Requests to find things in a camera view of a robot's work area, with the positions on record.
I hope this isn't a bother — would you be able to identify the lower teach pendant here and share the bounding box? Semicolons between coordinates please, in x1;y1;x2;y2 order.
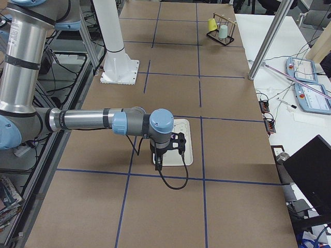
294;83;330;115

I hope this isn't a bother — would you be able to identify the teach pendant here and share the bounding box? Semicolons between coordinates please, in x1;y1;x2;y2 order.
294;83;330;115
286;57;318;83

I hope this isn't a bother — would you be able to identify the upper small electronics box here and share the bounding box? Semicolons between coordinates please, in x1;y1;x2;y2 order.
259;100;269;114

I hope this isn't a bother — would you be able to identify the stack of magazines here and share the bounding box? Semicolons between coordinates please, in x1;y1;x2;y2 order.
1;174;23;231

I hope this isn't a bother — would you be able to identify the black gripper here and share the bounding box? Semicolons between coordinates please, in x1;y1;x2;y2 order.
150;141;168;171

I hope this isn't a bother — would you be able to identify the small electronics box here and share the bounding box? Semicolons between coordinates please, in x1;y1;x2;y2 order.
263;117;276;135
259;100;269;114

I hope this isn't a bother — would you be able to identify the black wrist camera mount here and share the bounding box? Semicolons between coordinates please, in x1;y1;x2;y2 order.
170;132;186;157

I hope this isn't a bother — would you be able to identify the aluminium frame post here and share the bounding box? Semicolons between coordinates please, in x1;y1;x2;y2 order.
248;0;294;81

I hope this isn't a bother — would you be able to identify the lower small electronics box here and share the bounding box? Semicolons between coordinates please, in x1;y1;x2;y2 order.
263;117;276;135

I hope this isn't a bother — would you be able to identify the black marker pen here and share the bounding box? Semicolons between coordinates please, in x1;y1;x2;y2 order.
277;98;297;109

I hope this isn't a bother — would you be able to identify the white bear tray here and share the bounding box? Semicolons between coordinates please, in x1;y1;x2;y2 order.
152;118;194;166

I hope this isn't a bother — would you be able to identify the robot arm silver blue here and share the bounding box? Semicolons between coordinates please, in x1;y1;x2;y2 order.
1;1;174;170

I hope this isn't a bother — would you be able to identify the pink reacher grabber stick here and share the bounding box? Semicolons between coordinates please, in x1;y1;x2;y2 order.
262;63;331;100

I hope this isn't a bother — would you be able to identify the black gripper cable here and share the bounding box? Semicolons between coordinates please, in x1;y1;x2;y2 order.
126;134;189;190

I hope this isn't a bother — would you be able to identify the metal cylinder can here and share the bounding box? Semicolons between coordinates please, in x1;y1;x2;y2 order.
276;152;290;165

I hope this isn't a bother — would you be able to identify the black laptop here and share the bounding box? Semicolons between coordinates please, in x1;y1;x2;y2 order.
283;135;330;215

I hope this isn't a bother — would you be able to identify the white pedestal column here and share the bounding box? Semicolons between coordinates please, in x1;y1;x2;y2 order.
93;0;140;85

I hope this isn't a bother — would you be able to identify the black wire cup rack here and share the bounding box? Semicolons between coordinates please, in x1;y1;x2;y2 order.
206;12;237;46

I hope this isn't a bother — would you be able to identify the pale green cup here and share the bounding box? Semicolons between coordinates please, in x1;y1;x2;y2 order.
218;25;228;39

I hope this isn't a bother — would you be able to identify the white power strip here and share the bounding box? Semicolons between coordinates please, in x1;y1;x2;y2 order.
13;145;32;158

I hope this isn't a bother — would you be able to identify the upper teach pendant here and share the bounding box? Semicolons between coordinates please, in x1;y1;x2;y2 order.
286;57;318;83

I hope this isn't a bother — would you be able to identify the yellow cup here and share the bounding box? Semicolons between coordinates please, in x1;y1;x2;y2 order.
207;18;218;32

